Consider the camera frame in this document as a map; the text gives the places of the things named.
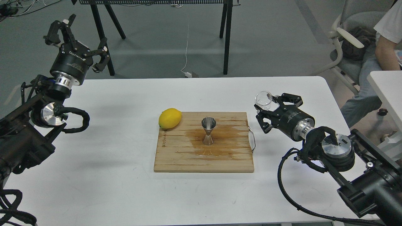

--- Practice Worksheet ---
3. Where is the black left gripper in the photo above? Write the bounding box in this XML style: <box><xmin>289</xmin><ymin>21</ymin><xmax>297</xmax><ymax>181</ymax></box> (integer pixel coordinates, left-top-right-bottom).
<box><xmin>43</xmin><ymin>13</ymin><xmax>111</xmax><ymax>86</ymax></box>

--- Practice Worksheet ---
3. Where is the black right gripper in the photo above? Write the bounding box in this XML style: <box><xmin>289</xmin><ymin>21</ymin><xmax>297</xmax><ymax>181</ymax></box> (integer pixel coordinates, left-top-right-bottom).
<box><xmin>254</xmin><ymin>93</ymin><xmax>315</xmax><ymax>142</ymax></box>

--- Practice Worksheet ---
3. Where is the clear glass measuring cup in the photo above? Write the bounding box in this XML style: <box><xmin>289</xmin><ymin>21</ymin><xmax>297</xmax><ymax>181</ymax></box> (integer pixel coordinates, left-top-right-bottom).
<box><xmin>254</xmin><ymin>91</ymin><xmax>273</xmax><ymax>110</ymax></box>

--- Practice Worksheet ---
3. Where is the steel double jigger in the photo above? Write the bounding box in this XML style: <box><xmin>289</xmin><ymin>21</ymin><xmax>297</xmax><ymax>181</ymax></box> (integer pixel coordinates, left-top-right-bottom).
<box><xmin>201</xmin><ymin>117</ymin><xmax>216</xmax><ymax>146</ymax></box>

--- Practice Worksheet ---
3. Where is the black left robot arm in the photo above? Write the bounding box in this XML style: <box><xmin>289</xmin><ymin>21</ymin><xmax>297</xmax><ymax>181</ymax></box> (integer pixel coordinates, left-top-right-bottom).
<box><xmin>0</xmin><ymin>14</ymin><xmax>111</xmax><ymax>226</ymax></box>

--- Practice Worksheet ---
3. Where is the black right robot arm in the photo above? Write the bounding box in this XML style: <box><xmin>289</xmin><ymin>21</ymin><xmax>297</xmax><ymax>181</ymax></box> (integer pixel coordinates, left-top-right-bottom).
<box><xmin>254</xmin><ymin>91</ymin><xmax>402</xmax><ymax>226</ymax></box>

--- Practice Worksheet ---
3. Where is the wooden cutting board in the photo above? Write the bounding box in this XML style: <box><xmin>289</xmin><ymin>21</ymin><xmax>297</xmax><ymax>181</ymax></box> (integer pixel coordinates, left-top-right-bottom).
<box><xmin>154</xmin><ymin>112</ymin><xmax>254</xmax><ymax>173</ymax></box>

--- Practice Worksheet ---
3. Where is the yellow lemon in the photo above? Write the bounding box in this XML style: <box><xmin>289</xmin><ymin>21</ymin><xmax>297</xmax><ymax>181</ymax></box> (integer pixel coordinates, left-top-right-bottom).
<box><xmin>159</xmin><ymin>108</ymin><xmax>182</xmax><ymax>129</ymax></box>

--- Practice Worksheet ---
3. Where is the white side table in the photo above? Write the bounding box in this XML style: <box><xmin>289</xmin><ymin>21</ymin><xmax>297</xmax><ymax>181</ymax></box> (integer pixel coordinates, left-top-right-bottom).
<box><xmin>368</xmin><ymin>71</ymin><xmax>402</xmax><ymax>161</ymax></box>

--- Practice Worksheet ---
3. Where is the seated person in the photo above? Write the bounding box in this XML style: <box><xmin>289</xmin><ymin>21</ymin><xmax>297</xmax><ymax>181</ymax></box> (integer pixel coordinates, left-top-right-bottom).
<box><xmin>340</xmin><ymin>0</ymin><xmax>402</xmax><ymax>128</ymax></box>

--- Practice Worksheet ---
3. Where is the grey office chair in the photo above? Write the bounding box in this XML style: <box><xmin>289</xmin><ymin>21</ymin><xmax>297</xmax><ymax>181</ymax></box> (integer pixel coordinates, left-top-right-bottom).
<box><xmin>310</xmin><ymin>0</ymin><xmax>395</xmax><ymax>94</ymax></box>

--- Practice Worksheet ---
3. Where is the black metal frame table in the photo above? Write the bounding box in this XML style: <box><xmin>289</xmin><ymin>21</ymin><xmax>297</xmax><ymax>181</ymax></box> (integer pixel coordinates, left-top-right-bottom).
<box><xmin>79</xmin><ymin>0</ymin><xmax>240</xmax><ymax>75</ymax></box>

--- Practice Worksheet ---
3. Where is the floor cable bundle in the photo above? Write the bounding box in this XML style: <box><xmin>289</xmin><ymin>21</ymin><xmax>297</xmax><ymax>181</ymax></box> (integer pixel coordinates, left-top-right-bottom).
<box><xmin>0</xmin><ymin>0</ymin><xmax>63</xmax><ymax>19</ymax></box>

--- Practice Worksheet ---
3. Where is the white cable with plug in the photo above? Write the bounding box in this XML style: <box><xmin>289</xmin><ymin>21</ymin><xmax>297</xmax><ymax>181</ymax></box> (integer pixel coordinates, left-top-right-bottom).
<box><xmin>180</xmin><ymin>33</ymin><xmax>193</xmax><ymax>78</ymax></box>

